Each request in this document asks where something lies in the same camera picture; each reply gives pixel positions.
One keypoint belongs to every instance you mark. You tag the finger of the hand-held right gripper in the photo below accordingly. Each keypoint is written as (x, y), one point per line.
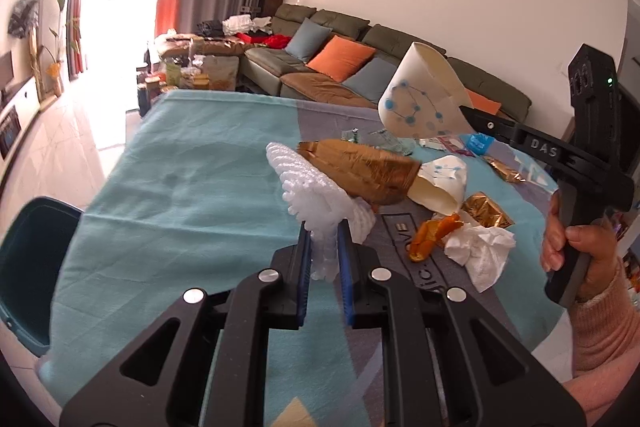
(492, 125)

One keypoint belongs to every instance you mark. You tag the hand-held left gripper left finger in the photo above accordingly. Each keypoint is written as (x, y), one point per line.
(302, 277)

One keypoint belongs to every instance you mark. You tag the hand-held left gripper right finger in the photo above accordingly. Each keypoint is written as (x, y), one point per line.
(345, 277)

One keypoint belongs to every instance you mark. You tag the dotted white paper cup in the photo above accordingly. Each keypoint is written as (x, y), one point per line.
(415, 97)
(445, 187)

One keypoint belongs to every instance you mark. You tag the orange peel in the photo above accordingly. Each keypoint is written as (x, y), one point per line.
(430, 232)

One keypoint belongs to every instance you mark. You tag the white foam fruit net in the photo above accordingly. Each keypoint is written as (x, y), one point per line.
(310, 179)

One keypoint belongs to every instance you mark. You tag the clear green-printed plastic wrapper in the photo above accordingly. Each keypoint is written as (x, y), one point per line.
(395, 144)

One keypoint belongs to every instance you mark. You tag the teal plastic trash bin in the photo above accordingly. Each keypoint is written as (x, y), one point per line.
(30, 267)

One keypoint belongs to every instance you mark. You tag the person's right hand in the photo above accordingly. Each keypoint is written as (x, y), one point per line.
(597, 257)

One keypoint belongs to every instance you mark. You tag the small blue-label bottle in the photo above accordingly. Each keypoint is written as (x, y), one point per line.
(477, 142)

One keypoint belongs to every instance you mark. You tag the small orange cushion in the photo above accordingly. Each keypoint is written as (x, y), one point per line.
(482, 102)

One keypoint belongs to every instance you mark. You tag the crumpled gold foil wrapper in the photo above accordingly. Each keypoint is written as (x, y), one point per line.
(487, 209)
(505, 169)

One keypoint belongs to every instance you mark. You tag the small printed sachets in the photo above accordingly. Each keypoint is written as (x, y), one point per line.
(452, 148)

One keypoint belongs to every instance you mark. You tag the clear plastic bag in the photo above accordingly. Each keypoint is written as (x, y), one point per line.
(537, 177)

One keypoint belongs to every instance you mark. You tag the large brown foil wrapper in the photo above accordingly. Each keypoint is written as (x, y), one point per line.
(365, 169)

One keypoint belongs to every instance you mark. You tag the crumpled white tissue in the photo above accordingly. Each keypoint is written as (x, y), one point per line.
(480, 252)

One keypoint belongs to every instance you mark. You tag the blue cushion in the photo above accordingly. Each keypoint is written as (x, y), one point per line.
(370, 79)
(306, 41)

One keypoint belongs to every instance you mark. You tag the teal and grey tablecloth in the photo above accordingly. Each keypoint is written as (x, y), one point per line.
(190, 187)

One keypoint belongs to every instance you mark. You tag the large orange cushion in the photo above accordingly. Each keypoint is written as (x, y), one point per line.
(340, 57)

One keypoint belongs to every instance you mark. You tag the olive and brown sofa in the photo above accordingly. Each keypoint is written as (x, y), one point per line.
(310, 87)

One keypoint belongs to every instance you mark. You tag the brown paper bag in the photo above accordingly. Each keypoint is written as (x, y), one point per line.
(220, 72)

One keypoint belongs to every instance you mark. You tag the red cloth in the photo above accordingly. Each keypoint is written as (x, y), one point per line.
(272, 42)

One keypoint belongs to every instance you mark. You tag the pile of white clothes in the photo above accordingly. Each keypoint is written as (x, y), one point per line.
(240, 24)

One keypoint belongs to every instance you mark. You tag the pile of dark clothes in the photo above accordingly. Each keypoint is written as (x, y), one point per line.
(210, 28)

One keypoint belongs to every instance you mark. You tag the tall leafy potted plant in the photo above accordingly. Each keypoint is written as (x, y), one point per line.
(54, 77)

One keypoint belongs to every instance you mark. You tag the black glass-front appliance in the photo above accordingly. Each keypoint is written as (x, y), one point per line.
(9, 132)

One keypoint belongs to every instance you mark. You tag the white and black TV cabinet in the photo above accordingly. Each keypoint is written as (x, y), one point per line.
(22, 99)

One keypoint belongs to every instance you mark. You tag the cloth-covered fan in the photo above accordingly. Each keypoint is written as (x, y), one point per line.
(22, 17)

